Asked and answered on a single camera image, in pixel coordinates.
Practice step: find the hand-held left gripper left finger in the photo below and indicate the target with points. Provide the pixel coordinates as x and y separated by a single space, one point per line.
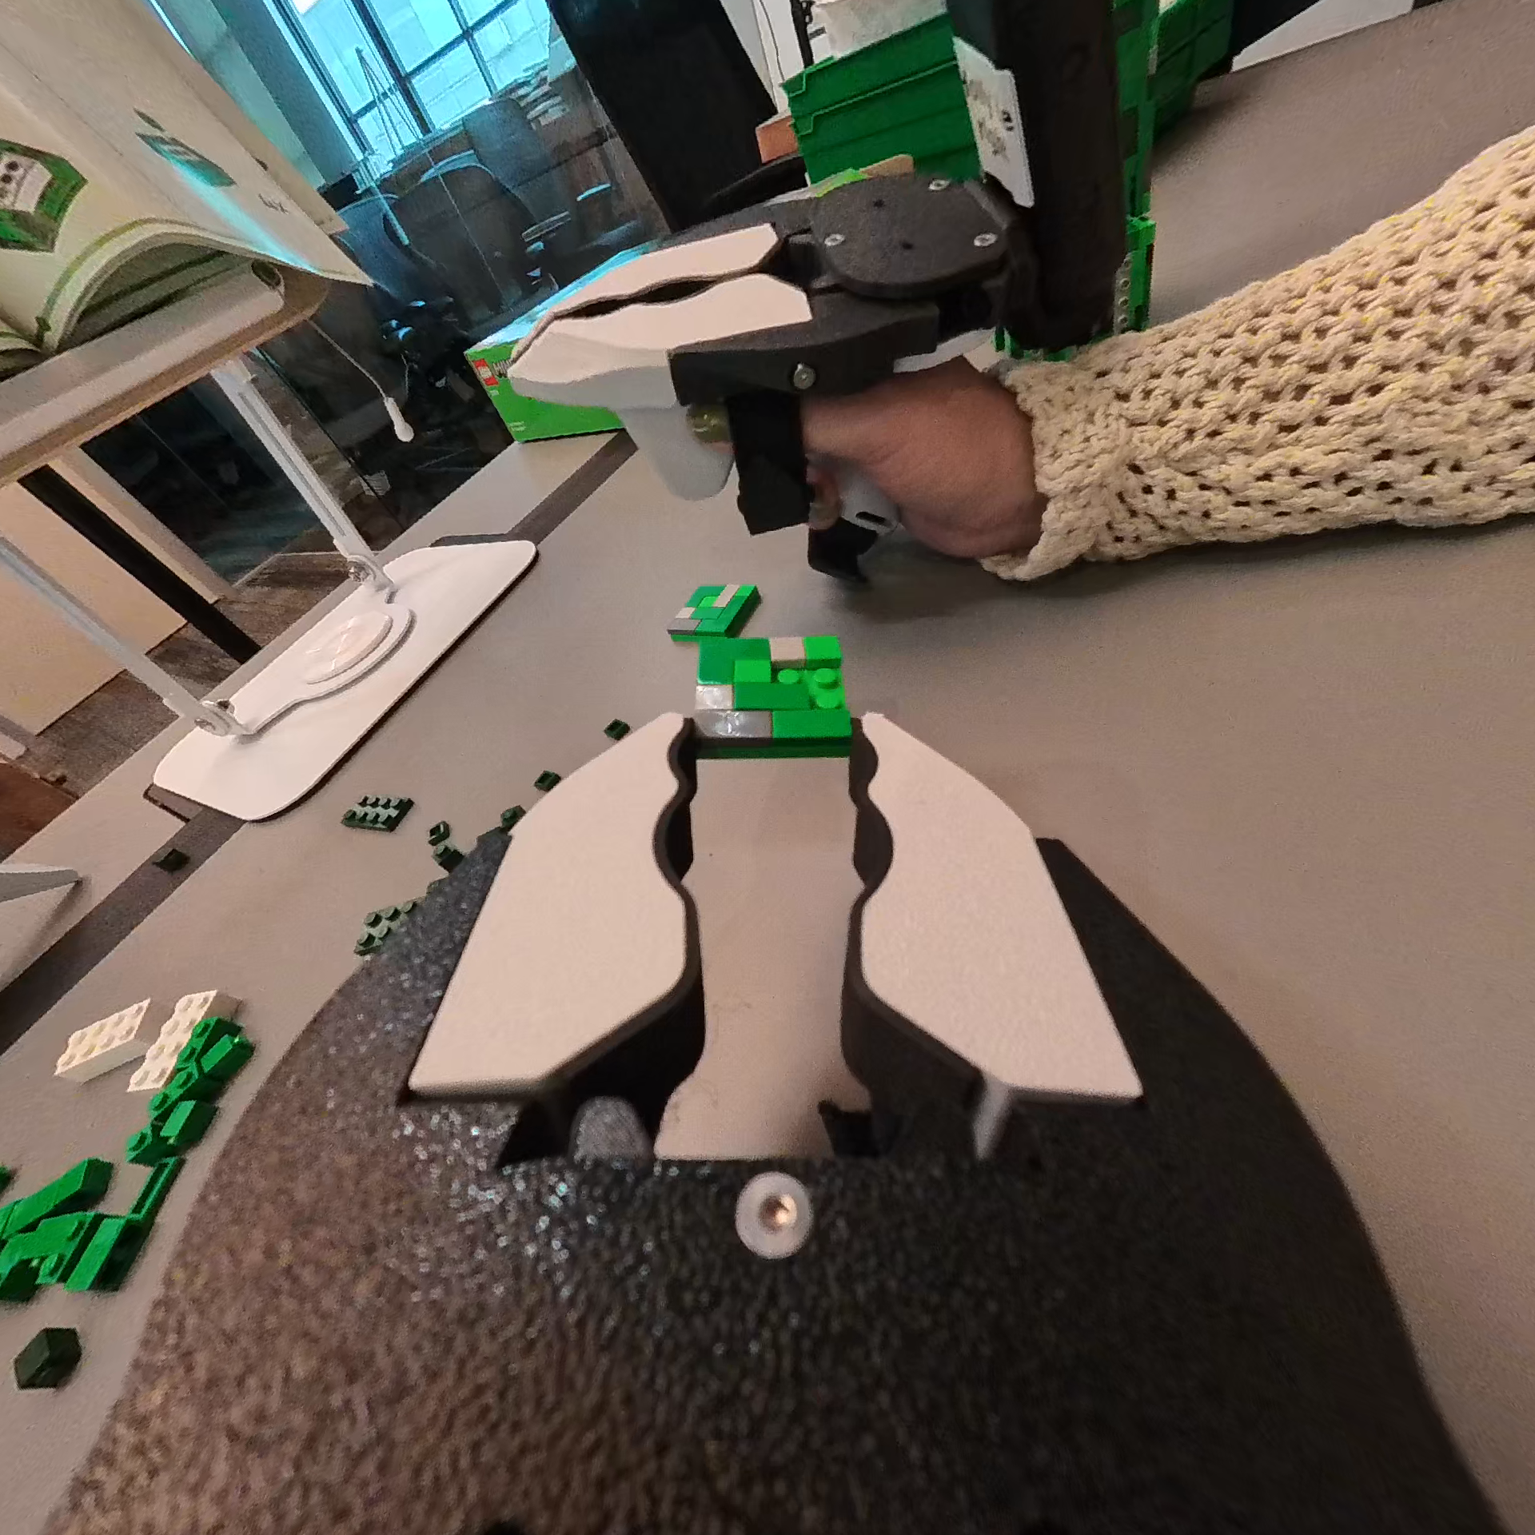
563 946

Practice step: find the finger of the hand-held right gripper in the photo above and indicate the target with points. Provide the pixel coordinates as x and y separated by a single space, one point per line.
671 323
708 257

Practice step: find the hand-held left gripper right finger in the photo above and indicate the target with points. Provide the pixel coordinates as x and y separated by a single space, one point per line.
971 946

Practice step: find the green lego plate assembly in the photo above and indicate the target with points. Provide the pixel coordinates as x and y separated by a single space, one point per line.
792 720

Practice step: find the large green lego build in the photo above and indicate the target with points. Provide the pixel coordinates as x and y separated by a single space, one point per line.
887 118

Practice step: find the green lego box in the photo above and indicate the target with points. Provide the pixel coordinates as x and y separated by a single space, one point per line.
552 413

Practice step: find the scattered dark green lego pieces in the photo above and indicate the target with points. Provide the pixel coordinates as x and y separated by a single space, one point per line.
379 815

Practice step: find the small green lego plate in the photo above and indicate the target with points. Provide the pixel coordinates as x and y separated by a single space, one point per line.
720 610

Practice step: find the white lego brick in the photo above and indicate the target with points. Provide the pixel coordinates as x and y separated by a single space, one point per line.
103 1039
180 1030

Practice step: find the open lego instruction booklet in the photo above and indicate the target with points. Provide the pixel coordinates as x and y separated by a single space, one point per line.
180 155

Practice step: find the dark green square lego piece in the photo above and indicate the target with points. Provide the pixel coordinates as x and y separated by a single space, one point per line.
48 1357

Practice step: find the person's right hand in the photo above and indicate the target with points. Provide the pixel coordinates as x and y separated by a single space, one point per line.
947 455

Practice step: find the black office chair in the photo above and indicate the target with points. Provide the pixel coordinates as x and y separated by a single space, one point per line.
408 263
510 168

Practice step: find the white book stand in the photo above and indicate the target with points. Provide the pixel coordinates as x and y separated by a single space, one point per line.
395 599

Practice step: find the pile of bright green bricks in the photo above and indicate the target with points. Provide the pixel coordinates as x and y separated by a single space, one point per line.
72 1246

